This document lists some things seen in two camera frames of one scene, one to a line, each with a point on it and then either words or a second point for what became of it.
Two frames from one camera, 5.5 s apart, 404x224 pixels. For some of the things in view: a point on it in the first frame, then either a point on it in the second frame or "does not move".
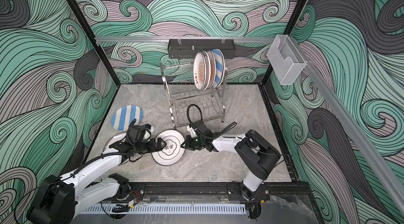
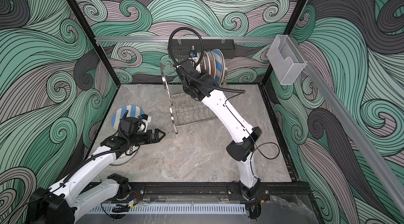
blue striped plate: (220, 67) does not move
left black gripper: (153, 145) to (156, 139)
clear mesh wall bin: (285, 59) does not move
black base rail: (271, 192) does not move
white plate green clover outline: (173, 152) to (203, 61)
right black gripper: (188, 143) to (207, 74)
